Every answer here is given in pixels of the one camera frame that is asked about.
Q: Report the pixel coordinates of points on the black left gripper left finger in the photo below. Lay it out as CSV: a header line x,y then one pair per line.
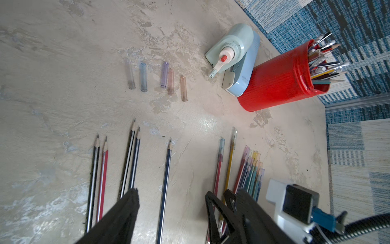
x,y
117,225

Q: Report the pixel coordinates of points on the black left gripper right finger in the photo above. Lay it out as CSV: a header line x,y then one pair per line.
x,y
247,222

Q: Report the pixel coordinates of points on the blue pencil orange cap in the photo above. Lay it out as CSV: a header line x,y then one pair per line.
x,y
164,194

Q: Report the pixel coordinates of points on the black striped pencil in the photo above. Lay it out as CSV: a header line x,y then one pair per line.
x,y
127,161
93,177

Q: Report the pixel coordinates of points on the red striped pencil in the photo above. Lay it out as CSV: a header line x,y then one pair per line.
x,y
101,197

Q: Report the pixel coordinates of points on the red pencil blue cap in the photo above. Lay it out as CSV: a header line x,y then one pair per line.
x,y
216,181

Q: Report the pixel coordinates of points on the blue pencil pink cap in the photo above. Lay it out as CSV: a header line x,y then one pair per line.
x,y
135,159

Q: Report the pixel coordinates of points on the orange clear pencil cap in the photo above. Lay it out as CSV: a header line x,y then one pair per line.
x,y
183,87

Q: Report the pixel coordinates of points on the pink clear pencil cap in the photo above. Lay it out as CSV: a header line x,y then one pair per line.
x,y
170,82

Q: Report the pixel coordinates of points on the purple clear pencil cap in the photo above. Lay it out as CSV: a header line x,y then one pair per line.
x,y
164,75

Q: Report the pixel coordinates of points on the yellow striped pencil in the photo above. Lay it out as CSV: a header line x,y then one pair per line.
x,y
228,173

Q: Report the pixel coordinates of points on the blue pencil violet cap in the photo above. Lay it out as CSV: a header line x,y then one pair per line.
x,y
247,172

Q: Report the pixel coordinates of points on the dark blue pencil clear cap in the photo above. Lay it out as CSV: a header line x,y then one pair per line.
x,y
244,171

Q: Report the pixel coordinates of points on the green pencil yellow cap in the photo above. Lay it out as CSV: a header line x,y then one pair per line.
x,y
256,156

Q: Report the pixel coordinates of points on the red pencil purple cap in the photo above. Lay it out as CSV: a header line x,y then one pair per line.
x,y
241,169

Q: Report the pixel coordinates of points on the light blue eraser box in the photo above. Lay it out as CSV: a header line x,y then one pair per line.
x,y
236,79

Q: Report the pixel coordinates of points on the red pencil holder cup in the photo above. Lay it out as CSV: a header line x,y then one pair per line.
x,y
283,79

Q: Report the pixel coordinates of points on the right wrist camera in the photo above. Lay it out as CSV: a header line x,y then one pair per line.
x,y
297,212

